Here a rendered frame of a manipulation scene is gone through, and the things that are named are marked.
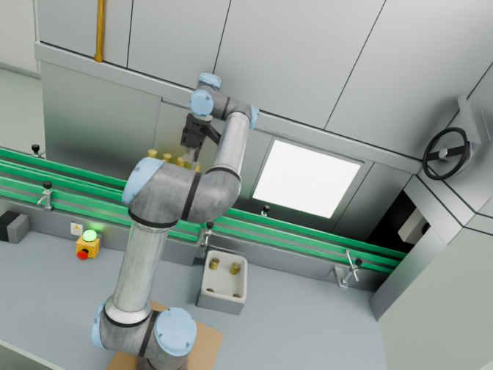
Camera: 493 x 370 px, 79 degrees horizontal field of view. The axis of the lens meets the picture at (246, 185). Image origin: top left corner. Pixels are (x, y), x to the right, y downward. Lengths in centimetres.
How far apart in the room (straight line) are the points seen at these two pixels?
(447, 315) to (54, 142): 188
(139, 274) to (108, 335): 19
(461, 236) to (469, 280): 26
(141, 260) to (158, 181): 20
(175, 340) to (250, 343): 41
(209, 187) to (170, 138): 69
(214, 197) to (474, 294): 124
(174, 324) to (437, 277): 103
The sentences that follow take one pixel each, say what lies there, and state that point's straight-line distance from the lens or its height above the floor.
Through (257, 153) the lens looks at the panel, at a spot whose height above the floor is 122.
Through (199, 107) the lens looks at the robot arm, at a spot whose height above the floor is 144.
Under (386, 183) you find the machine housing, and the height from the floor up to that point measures 125.
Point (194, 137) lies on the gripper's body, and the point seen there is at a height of 128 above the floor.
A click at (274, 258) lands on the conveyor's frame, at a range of 142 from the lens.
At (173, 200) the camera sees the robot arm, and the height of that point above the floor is 137.
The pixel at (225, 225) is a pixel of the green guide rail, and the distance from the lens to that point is 132.
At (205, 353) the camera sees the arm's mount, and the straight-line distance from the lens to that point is 114.
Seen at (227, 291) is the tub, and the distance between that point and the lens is 129.
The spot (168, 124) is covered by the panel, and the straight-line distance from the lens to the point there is 129.
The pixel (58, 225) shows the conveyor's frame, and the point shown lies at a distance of 139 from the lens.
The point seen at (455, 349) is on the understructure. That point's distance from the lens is 194.
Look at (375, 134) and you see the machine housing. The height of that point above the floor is 144.
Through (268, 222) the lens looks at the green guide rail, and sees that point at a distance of 139.
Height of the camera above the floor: 176
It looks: 31 degrees down
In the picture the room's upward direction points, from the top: 20 degrees clockwise
